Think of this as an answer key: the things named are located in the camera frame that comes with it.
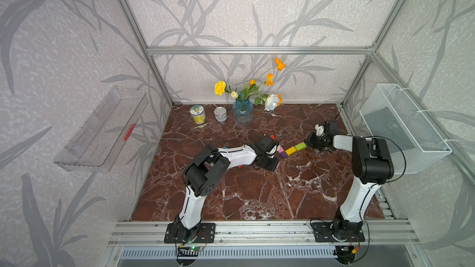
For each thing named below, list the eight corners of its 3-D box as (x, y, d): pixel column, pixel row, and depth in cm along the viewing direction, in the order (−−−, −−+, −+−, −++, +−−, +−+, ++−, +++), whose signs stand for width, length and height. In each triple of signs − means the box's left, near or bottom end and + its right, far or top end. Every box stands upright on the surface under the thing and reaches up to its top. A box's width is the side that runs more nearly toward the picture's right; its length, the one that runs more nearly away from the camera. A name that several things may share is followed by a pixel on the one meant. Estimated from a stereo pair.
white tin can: (214, 122, 113) (213, 116, 109) (216, 111, 119) (215, 105, 115) (226, 122, 113) (225, 116, 109) (227, 111, 119) (227, 106, 115)
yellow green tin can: (191, 124, 113) (188, 115, 106) (194, 114, 118) (190, 105, 111) (205, 124, 113) (202, 115, 106) (207, 114, 118) (204, 105, 111)
